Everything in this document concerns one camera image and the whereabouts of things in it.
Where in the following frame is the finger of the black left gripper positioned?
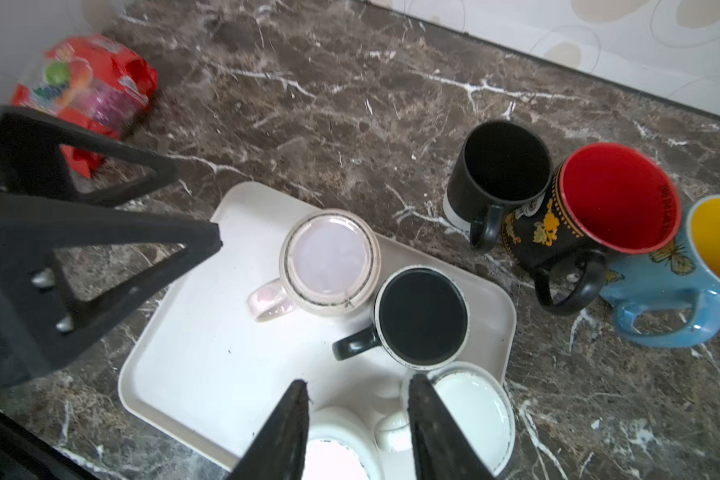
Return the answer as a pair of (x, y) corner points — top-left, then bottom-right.
(0, 193), (222, 387)
(0, 104), (179, 208)

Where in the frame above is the beige plastic tray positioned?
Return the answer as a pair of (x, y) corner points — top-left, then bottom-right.
(118, 181), (518, 472)

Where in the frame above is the cream white mug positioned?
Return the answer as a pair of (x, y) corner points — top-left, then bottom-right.
(374, 361), (515, 476)

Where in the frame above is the white ribbed mug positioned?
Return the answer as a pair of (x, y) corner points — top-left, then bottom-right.
(302, 407), (384, 479)

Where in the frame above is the red snack bag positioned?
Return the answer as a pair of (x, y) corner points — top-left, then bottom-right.
(10, 33), (160, 179)

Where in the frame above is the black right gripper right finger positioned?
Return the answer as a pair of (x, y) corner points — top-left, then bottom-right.
(407, 374), (494, 480)

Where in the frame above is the black skull mug red inside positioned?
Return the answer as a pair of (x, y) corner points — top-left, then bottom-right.
(501, 143), (682, 316)

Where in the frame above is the black and white mug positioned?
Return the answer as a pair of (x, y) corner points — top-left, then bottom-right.
(443, 120), (552, 252)

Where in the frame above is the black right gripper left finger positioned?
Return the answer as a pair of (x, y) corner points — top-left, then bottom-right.
(227, 379), (310, 480)

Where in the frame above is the pink ceramic mug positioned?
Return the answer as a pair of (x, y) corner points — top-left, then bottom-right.
(247, 209), (382, 322)

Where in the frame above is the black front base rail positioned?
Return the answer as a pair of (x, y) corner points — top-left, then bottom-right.
(0, 412), (97, 480)

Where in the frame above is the small black mug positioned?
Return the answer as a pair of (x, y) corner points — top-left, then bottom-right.
(332, 265), (470, 371)

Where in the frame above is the blue butterfly mug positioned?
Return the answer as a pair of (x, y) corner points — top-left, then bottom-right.
(601, 195), (720, 348)

